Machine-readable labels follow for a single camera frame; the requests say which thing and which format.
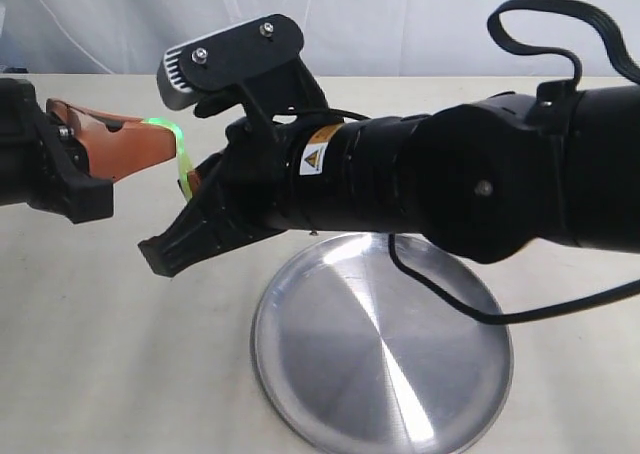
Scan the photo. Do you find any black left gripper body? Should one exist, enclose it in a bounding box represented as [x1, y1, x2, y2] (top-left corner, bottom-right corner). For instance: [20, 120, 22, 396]
[1, 78, 113, 224]

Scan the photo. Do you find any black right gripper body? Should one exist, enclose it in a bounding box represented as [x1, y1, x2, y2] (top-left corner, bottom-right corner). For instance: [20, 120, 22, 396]
[214, 116, 423, 237]

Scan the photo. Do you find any green glow stick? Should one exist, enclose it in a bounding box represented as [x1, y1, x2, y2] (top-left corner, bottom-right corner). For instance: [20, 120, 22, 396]
[143, 117, 193, 201]

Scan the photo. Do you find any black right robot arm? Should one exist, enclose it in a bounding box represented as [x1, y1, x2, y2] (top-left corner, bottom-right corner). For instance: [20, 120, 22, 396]
[139, 85, 639, 277]

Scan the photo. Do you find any white fabric backdrop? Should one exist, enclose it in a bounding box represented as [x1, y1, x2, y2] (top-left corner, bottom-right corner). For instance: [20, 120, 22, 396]
[1, 0, 639, 77]

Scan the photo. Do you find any round stainless steel plate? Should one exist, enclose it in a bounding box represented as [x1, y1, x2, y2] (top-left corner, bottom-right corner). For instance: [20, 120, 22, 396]
[250, 233, 514, 453]

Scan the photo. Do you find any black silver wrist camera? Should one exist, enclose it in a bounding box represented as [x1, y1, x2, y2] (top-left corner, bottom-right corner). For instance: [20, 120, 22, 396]
[156, 14, 328, 119]

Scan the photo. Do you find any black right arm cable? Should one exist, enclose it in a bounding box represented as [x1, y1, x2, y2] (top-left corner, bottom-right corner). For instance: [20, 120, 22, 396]
[269, 0, 640, 328]

